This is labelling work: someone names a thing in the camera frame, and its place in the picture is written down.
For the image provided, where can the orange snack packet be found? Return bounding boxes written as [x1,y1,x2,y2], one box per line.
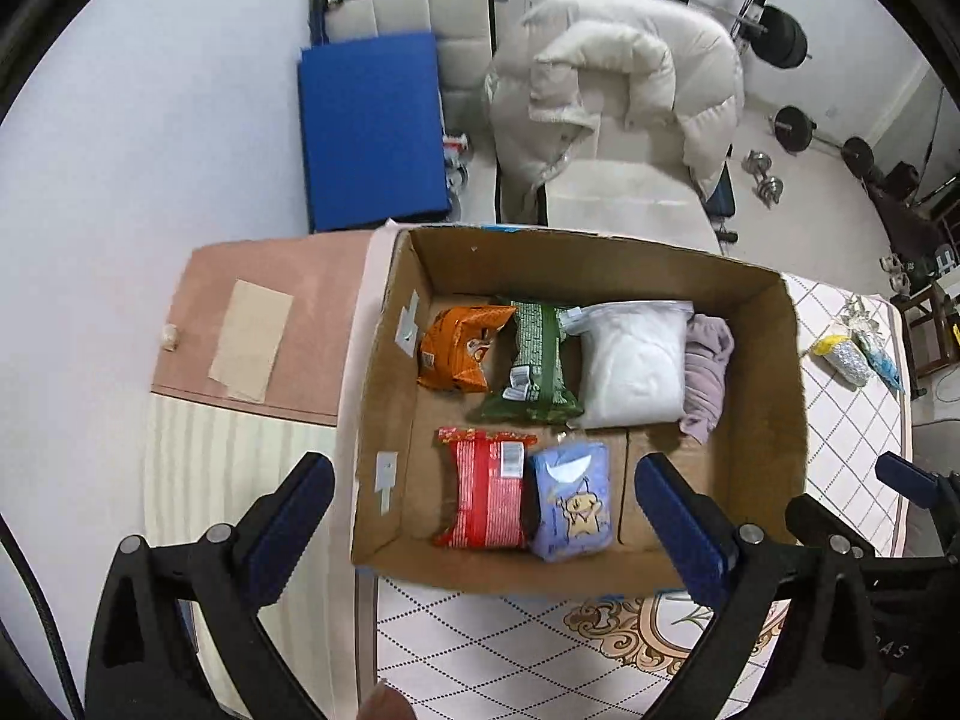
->
[418,305,516,394]

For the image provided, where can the blue folded mat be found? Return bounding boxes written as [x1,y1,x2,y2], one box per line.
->
[298,31,451,232]

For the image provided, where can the floral tablecloth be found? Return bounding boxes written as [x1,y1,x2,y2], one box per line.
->
[351,268,916,720]

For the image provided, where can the dark wooden chair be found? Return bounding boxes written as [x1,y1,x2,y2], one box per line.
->
[892,266,958,400]

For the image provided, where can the green snack packet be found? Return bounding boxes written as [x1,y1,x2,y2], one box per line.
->
[470,301,584,424]

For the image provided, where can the cardboard box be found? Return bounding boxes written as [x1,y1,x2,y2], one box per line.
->
[350,223,811,600]

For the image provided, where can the white puffer jacket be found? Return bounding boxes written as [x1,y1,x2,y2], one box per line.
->
[483,0,745,199]

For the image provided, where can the blue tissue pack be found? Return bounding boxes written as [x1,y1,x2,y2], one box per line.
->
[527,442,613,562]

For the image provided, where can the red snack packet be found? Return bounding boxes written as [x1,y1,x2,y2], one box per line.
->
[433,427,539,551]

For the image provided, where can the beige paper piece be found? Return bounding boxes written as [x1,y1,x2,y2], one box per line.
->
[208,280,293,403]

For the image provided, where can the beige padded chair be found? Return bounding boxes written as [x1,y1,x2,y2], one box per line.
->
[322,0,721,254]

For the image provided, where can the purple grey cloth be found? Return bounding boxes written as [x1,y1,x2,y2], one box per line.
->
[679,314,736,444]

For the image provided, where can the white bag of cotton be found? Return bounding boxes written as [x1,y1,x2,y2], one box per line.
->
[558,301,693,431]

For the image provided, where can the long blue packet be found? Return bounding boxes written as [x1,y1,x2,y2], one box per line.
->
[853,322,903,395]

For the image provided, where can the floor barbell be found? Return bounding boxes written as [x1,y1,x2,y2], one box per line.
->
[771,106,875,179]

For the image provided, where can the pink cardboard sheet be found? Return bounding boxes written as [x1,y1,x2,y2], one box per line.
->
[153,231,373,426]

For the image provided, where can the white shoes pair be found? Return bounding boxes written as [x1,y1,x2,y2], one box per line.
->
[878,254,911,296]

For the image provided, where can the chrome dumbbells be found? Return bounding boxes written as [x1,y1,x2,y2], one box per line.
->
[742,149,784,206]

